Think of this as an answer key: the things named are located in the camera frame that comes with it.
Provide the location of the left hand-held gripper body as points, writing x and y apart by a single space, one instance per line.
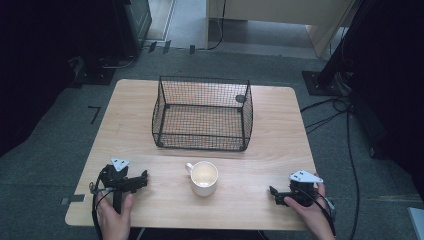
115 180

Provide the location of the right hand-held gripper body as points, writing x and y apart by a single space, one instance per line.
301 190

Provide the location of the white cup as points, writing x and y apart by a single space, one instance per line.
204 180

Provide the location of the person's right hand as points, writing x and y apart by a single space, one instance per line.
311 216

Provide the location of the person's left hand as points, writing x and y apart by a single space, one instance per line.
115 215

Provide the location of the grey tape strip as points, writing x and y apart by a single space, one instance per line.
72 199
330 206

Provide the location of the white board corner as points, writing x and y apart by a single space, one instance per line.
417 223

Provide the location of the short black tape strip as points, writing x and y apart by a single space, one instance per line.
152 46
192 49
166 46

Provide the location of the dark curtain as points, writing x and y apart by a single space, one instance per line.
40 60
390 83

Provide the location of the black cabinet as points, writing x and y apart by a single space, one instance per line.
133 23

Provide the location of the light wooden furniture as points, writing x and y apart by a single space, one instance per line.
276 11

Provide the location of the black stand base plate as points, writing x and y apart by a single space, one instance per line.
96 71
321 83

